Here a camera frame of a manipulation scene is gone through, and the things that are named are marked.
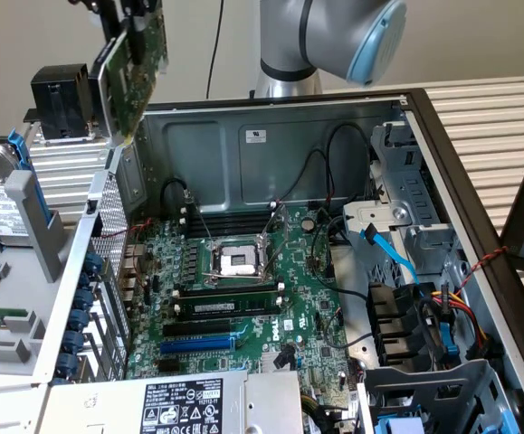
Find red black twisted wire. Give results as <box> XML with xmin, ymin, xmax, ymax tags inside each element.
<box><xmin>100</xmin><ymin>218</ymin><xmax>155</xmax><ymax>290</ymax></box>
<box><xmin>458</xmin><ymin>245</ymin><xmax>510</xmax><ymax>290</ymax></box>

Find green Dell motherboard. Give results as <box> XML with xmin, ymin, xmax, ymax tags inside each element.
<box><xmin>125</xmin><ymin>205</ymin><xmax>358</xmax><ymax>410</ymax></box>

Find green graphics card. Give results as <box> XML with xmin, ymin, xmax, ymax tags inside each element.
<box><xmin>88</xmin><ymin>0</ymin><xmax>171</xmax><ymax>146</ymax></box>

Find black camera cable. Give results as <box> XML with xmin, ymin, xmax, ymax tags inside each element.
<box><xmin>205</xmin><ymin>0</ymin><xmax>226</xmax><ymax>99</ymax></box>

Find blue disk caddy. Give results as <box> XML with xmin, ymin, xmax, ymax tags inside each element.
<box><xmin>5</xmin><ymin>127</ymin><xmax>50</xmax><ymax>236</ymax></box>

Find installed green RAM stick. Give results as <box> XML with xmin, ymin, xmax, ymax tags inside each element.
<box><xmin>174</xmin><ymin>297</ymin><xmax>284</xmax><ymax>321</ymax></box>

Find open metal PC case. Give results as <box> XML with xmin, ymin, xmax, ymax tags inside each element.
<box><xmin>33</xmin><ymin>88</ymin><xmax>524</xmax><ymax>434</ymax></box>

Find black internal cable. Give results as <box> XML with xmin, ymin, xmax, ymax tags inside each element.
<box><xmin>281</xmin><ymin>148</ymin><xmax>333</xmax><ymax>204</ymax></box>
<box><xmin>312</xmin><ymin>216</ymin><xmax>372</xmax><ymax>303</ymax></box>
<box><xmin>326</xmin><ymin>122</ymin><xmax>374</xmax><ymax>204</ymax></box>
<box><xmin>160</xmin><ymin>179</ymin><xmax>192</xmax><ymax>219</ymax></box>

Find blue SATA wire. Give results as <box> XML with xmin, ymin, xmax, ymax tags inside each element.
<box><xmin>359</xmin><ymin>222</ymin><xmax>425</xmax><ymax>287</ymax></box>

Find CPU socket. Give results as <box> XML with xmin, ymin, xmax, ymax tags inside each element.
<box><xmin>201</xmin><ymin>235</ymin><xmax>277</xmax><ymax>291</ymax></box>

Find metal socket cover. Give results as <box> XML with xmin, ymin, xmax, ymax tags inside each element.
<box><xmin>260</xmin><ymin>202</ymin><xmax>291</xmax><ymax>254</ymax></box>

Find black power plug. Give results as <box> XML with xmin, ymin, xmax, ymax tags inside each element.
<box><xmin>466</xmin><ymin>333</ymin><xmax>506</xmax><ymax>363</ymax></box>

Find blue plastic latch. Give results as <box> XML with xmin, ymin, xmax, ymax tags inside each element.
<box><xmin>439</xmin><ymin>319</ymin><xmax>461</xmax><ymax>357</ymax></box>

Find black CPU cooler block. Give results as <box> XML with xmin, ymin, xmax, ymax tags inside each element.
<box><xmin>24</xmin><ymin>62</ymin><xmax>96</xmax><ymax>142</ymax></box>

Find metal socket locking lever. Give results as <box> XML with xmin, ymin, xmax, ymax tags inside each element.
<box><xmin>182</xmin><ymin>189</ymin><xmax>215</xmax><ymax>245</ymax></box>
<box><xmin>263</xmin><ymin>232</ymin><xmax>290</xmax><ymax>280</ymax></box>

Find blue expansion slot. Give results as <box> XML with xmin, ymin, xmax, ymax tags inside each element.
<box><xmin>158</xmin><ymin>336</ymin><xmax>237</xmax><ymax>357</ymax></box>

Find silver power supply unit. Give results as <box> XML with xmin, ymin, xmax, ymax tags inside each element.
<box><xmin>39</xmin><ymin>370</ymin><xmax>306</xmax><ymax>434</ymax></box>

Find blue plastic disk carrier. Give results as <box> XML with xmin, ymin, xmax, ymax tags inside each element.
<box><xmin>376</xmin><ymin>414</ymin><xmax>424</xmax><ymax>434</ymax></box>

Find grey disk bay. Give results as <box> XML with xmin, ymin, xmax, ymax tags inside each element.
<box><xmin>358</xmin><ymin>358</ymin><xmax>524</xmax><ymax>434</ymax></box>

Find black angled plug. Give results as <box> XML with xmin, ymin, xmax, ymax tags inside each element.
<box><xmin>272</xmin><ymin>344</ymin><xmax>297</xmax><ymax>369</ymax></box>

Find yellow red power wires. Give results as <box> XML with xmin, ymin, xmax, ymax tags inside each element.
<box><xmin>429</xmin><ymin>288</ymin><xmax>492</xmax><ymax>350</ymax></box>

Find grey parts rack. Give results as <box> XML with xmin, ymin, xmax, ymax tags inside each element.
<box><xmin>0</xmin><ymin>169</ymin><xmax>76</xmax><ymax>377</ymax></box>

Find long black expansion slot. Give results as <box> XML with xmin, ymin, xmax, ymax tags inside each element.
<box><xmin>160</xmin><ymin>318</ymin><xmax>233</xmax><ymax>338</ymax></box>

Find metal drive cage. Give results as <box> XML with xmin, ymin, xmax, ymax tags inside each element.
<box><xmin>340</xmin><ymin>120</ymin><xmax>467</xmax><ymax>290</ymax></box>

